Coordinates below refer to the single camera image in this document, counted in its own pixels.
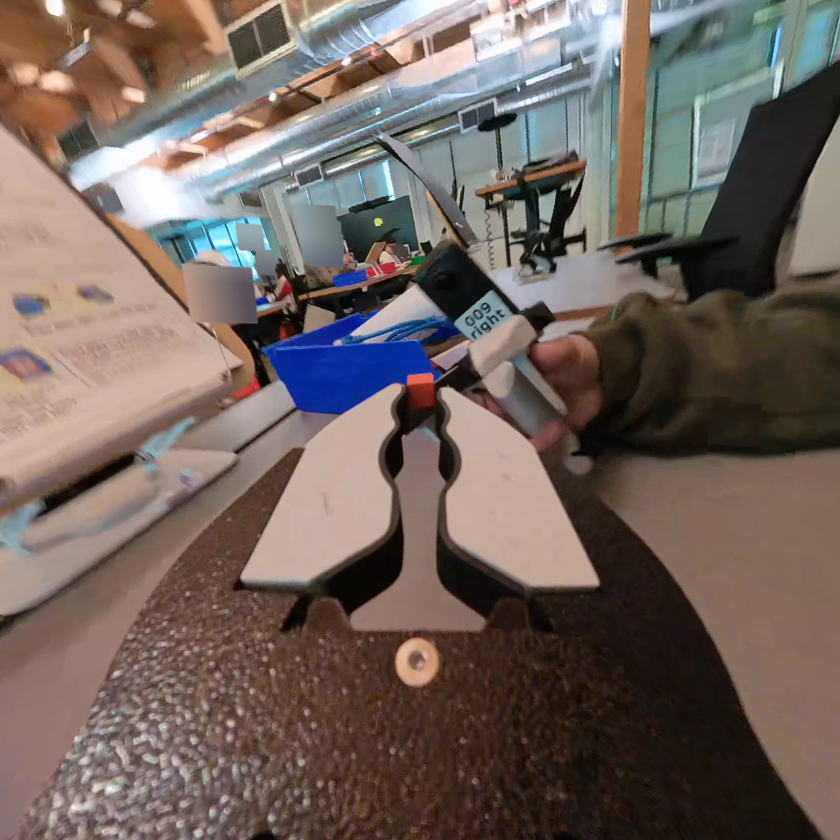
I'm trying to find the person's right forearm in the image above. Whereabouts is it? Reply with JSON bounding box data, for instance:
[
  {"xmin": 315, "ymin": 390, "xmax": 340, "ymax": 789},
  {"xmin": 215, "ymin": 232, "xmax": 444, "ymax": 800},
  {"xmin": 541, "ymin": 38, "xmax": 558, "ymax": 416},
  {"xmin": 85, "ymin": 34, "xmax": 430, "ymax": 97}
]
[{"xmin": 577, "ymin": 276, "xmax": 840, "ymax": 457}]

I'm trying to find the black monitor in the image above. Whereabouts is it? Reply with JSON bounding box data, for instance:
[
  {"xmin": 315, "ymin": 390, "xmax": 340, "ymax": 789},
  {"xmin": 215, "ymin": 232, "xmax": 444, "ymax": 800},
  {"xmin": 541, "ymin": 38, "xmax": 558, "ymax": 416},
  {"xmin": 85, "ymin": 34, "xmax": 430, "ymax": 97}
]
[{"xmin": 336, "ymin": 196, "xmax": 421, "ymax": 258}]

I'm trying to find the white framed board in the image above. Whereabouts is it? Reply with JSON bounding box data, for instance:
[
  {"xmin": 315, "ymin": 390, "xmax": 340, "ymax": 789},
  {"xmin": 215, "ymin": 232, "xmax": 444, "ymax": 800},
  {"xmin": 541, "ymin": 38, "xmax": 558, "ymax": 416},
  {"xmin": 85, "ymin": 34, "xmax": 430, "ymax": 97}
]
[{"xmin": 692, "ymin": 98, "xmax": 746, "ymax": 188}]

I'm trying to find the blue plastic bin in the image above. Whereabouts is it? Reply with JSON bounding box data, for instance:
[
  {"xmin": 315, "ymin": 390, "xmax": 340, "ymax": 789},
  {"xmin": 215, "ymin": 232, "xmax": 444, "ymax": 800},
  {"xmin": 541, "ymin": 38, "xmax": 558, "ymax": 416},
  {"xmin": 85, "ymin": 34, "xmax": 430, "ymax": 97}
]
[{"xmin": 262, "ymin": 311, "xmax": 463, "ymax": 416}]

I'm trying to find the wooden post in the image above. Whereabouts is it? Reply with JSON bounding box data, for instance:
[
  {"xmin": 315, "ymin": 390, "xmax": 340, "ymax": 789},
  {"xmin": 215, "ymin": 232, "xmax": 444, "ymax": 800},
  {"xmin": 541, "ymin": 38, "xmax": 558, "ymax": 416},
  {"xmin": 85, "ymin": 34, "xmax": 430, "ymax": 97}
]
[{"xmin": 616, "ymin": 0, "xmax": 652, "ymax": 242}]

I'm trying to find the silver ventilation duct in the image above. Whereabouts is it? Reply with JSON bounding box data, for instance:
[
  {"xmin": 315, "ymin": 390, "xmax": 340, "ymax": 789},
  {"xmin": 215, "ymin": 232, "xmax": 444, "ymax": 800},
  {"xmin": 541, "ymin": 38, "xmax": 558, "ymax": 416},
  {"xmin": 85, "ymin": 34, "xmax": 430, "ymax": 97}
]
[{"xmin": 69, "ymin": 39, "xmax": 618, "ymax": 198}]

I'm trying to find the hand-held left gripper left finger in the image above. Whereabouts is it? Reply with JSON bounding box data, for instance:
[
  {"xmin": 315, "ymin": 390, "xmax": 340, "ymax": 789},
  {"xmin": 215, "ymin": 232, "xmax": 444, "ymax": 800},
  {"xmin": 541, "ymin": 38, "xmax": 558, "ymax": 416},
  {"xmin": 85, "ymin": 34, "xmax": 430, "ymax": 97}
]
[{"xmin": 239, "ymin": 384, "xmax": 404, "ymax": 609}]

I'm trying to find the blue cable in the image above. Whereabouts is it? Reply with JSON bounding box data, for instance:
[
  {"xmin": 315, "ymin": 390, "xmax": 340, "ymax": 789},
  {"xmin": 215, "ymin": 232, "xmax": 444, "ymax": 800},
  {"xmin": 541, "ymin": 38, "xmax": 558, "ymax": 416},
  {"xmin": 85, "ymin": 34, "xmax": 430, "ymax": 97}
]
[{"xmin": 333, "ymin": 315, "xmax": 460, "ymax": 347}]

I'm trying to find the printed instruction sheet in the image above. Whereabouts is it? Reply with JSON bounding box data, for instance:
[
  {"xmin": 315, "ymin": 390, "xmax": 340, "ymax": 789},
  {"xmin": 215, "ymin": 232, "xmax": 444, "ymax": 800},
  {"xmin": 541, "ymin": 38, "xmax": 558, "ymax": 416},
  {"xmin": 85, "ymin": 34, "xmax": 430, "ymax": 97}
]
[{"xmin": 0, "ymin": 125, "xmax": 242, "ymax": 506}]

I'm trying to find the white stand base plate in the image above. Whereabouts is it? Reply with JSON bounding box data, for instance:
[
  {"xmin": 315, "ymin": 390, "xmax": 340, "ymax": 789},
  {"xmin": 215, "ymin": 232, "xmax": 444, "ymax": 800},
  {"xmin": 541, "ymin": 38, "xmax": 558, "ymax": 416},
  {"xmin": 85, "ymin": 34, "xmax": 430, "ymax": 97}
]
[{"xmin": 0, "ymin": 448, "xmax": 238, "ymax": 618}]

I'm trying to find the person's right hand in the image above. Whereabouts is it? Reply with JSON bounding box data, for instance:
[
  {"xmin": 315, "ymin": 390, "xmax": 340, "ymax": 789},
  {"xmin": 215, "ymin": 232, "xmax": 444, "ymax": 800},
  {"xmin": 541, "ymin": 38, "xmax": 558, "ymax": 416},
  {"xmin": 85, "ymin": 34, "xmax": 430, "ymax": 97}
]
[{"xmin": 528, "ymin": 333, "xmax": 605, "ymax": 455}]

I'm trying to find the white paper roll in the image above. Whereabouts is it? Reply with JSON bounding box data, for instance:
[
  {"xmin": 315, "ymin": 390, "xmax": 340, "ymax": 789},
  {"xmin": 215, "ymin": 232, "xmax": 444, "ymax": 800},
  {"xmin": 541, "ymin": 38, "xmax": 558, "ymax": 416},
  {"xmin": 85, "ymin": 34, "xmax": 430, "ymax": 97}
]
[{"xmin": 357, "ymin": 285, "xmax": 454, "ymax": 343}]

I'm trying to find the light blue clamp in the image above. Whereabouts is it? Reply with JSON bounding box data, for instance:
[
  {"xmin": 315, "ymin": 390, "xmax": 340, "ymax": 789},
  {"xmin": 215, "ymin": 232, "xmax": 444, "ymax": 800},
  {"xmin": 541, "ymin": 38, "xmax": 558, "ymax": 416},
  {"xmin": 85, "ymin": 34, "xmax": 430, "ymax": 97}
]
[{"xmin": 134, "ymin": 416, "xmax": 198, "ymax": 473}]

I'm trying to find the thin grey panel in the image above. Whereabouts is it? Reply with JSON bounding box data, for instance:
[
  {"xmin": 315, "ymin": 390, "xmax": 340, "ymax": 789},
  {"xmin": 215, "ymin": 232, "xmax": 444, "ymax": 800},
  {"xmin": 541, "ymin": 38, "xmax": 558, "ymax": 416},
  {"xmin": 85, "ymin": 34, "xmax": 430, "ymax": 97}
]
[{"xmin": 373, "ymin": 133, "xmax": 480, "ymax": 249}]

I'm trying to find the wooden top standing desk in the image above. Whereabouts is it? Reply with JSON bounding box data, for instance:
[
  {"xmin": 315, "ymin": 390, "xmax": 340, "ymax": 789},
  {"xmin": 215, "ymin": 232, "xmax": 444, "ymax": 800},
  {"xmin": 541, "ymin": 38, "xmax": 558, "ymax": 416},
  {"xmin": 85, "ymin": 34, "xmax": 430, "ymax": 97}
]
[{"xmin": 474, "ymin": 157, "xmax": 589, "ymax": 273}]

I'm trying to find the black office chair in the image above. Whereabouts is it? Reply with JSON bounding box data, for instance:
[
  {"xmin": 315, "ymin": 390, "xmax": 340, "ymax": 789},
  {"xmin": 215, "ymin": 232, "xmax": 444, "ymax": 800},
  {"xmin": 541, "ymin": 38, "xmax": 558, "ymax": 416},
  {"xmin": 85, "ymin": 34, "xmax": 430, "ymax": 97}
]
[{"xmin": 598, "ymin": 82, "xmax": 840, "ymax": 304}]

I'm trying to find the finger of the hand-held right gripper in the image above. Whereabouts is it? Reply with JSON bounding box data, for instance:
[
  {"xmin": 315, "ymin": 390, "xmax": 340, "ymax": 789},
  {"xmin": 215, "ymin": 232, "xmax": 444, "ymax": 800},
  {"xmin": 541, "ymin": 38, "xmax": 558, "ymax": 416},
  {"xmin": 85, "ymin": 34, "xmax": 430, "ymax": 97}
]
[{"xmin": 459, "ymin": 318, "xmax": 540, "ymax": 400}]

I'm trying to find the air vent grille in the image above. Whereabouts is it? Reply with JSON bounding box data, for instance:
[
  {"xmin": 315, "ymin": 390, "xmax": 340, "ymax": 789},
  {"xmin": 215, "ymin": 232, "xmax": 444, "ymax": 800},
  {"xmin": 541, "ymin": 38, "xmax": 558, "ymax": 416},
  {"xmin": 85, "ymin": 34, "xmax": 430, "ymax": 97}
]
[{"xmin": 225, "ymin": 0, "xmax": 296, "ymax": 74}]

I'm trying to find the brown cardboard board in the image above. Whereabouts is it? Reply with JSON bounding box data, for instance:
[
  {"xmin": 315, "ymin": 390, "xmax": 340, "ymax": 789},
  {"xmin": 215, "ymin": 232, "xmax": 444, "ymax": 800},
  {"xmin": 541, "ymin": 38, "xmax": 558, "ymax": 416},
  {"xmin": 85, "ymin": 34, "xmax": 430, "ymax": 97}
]
[{"xmin": 98, "ymin": 213, "xmax": 258, "ymax": 395}]

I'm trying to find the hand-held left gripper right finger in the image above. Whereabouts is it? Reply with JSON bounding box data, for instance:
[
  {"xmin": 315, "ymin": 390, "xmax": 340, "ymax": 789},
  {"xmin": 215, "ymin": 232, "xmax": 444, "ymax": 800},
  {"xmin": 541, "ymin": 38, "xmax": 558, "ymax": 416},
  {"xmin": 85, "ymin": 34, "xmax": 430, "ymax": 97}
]
[{"xmin": 437, "ymin": 387, "xmax": 601, "ymax": 616}]

